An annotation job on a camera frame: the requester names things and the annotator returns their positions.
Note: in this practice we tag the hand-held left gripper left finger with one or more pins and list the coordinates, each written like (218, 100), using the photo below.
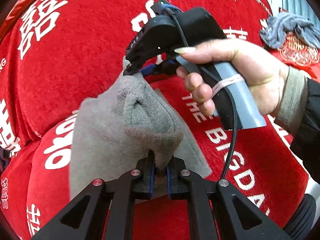
(150, 180)

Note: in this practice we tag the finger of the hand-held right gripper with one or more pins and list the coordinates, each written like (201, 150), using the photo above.
(150, 70)
(131, 67)

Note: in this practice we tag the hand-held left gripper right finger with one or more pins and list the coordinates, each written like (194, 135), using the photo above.
(169, 180)

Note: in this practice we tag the grey knit sweater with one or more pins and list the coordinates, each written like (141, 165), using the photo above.
(105, 135)

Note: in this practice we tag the person's right forearm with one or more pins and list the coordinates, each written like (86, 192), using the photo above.
(305, 110)

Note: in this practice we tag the person's right hand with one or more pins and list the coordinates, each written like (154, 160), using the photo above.
(250, 62)

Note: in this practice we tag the red printed blanket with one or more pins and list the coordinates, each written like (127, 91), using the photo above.
(75, 55)

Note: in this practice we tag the grey-blue cloth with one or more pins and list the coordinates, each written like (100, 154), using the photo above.
(282, 27)

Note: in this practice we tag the red embroidered cloth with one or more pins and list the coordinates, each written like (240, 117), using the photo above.
(297, 52)

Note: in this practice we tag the black wheel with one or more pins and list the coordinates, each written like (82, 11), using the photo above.
(301, 215)

